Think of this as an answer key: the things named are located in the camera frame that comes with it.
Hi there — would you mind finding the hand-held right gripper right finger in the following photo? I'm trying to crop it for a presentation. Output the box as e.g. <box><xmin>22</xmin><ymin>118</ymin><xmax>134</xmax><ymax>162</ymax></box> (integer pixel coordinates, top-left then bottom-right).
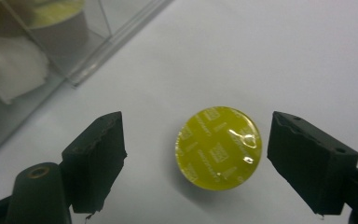
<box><xmin>267</xmin><ymin>110</ymin><xmax>358</xmax><ymax>217</ymax></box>

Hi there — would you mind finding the clear plastic box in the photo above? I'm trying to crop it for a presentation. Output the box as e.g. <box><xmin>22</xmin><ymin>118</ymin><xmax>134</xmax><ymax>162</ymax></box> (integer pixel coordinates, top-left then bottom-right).
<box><xmin>0</xmin><ymin>0</ymin><xmax>175</xmax><ymax>164</ymax></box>

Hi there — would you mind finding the yellow-lid coffee capsule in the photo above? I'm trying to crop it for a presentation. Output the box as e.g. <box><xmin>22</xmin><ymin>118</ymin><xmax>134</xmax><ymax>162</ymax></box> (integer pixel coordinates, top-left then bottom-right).
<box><xmin>174</xmin><ymin>105</ymin><xmax>263</xmax><ymax>191</ymax></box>

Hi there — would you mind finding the light blue table mat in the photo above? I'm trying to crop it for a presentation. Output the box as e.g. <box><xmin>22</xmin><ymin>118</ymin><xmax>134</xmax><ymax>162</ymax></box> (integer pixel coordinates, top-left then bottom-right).
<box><xmin>0</xmin><ymin>0</ymin><xmax>358</xmax><ymax>224</ymax></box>

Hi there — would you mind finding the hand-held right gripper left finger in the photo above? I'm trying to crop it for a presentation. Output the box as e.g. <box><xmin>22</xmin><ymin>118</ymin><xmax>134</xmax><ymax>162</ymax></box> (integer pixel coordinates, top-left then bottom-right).
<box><xmin>61</xmin><ymin>110</ymin><xmax>129</xmax><ymax>217</ymax></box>

